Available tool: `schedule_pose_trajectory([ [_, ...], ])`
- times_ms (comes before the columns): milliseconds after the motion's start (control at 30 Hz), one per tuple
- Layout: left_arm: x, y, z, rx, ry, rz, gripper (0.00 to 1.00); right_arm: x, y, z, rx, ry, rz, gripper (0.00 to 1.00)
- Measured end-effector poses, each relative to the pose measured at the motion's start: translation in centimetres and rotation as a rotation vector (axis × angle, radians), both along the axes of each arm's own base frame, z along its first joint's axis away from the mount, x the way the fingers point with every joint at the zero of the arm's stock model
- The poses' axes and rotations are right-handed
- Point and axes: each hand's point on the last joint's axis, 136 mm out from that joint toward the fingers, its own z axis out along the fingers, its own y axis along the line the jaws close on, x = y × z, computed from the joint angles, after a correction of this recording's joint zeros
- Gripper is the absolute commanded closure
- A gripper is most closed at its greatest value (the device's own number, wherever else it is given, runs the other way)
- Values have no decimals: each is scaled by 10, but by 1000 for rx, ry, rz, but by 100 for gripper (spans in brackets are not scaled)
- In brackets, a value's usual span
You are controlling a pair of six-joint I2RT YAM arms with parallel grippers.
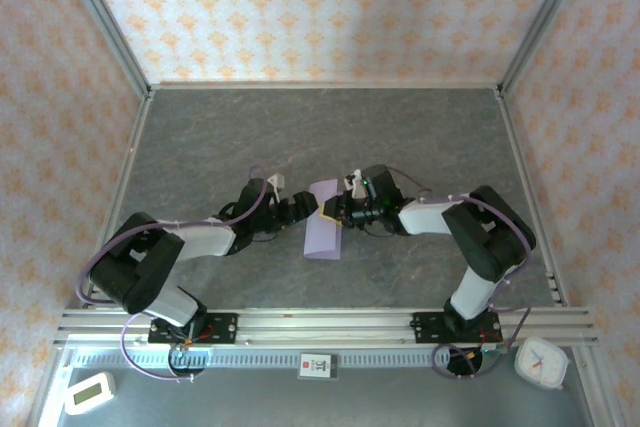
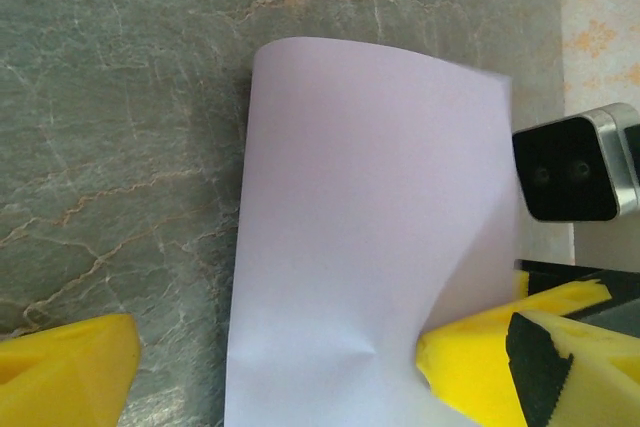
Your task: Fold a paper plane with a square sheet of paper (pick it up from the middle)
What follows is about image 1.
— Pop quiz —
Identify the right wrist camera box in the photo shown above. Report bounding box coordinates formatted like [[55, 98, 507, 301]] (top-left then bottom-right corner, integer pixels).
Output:
[[347, 169, 369, 200]]

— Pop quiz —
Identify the white square clock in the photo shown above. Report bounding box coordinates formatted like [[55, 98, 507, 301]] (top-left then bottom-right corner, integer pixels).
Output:
[[514, 336, 571, 391]]

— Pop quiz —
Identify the black round cable port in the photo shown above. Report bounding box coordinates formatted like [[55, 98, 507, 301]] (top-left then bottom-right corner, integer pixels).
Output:
[[446, 345, 485, 379], [167, 344, 209, 379]]

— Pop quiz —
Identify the lilac square paper sheet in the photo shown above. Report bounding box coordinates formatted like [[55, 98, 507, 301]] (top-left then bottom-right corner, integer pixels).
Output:
[[302, 178, 347, 262]]

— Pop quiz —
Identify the slotted grey cable duct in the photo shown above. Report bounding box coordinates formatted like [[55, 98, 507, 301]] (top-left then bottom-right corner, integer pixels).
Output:
[[67, 349, 451, 369]]

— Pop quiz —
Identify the white label card red mark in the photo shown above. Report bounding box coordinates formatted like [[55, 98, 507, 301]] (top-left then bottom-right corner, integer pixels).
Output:
[[298, 352, 341, 381]]

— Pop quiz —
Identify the white digital timer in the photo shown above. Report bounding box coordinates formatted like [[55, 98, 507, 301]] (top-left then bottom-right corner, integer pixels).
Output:
[[64, 371, 117, 416]]

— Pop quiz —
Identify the aluminium table edge bar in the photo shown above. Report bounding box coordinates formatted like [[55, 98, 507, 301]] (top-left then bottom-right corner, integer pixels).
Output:
[[147, 80, 504, 91], [494, 89, 569, 307], [82, 91, 154, 308]]

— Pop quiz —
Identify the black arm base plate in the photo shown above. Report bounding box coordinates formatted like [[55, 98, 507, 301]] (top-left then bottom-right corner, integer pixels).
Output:
[[412, 311, 503, 346], [148, 312, 239, 346]]

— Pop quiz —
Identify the aluminium frame post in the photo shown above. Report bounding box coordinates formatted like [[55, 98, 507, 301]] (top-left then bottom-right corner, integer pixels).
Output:
[[497, 0, 596, 93], [54, 0, 153, 98]]

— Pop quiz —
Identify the grey metal shelf panel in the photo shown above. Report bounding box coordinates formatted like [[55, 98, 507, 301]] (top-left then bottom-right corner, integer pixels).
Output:
[[57, 366, 596, 427]]

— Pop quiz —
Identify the aluminium mounting rail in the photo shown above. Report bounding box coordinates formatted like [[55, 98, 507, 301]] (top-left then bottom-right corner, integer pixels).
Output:
[[54, 307, 599, 347]]

